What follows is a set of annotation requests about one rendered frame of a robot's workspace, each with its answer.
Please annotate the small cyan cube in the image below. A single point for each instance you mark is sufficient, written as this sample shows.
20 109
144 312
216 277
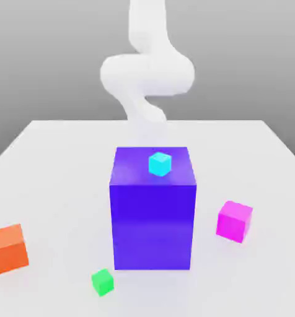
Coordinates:
160 164

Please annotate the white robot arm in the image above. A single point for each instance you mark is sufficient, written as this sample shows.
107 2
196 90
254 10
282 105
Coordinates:
147 74

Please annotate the small green cube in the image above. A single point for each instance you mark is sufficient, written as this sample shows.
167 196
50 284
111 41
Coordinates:
103 282

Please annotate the large purple box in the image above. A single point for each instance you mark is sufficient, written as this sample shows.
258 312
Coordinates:
152 223

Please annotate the small magenta cube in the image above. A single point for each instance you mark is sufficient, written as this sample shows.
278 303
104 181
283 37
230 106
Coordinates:
233 223

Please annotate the small orange cube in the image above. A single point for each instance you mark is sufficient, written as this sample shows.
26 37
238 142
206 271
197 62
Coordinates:
8 252

